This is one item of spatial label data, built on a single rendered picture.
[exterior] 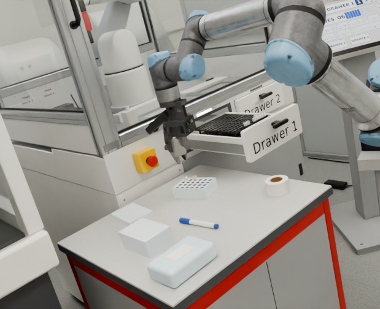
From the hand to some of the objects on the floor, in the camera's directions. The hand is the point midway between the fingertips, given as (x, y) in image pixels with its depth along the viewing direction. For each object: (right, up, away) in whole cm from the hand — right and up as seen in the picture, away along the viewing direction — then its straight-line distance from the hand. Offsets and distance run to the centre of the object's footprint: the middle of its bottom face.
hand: (179, 158), depth 155 cm
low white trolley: (+22, -87, +7) cm, 90 cm away
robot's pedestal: (+93, -64, +20) cm, 115 cm away
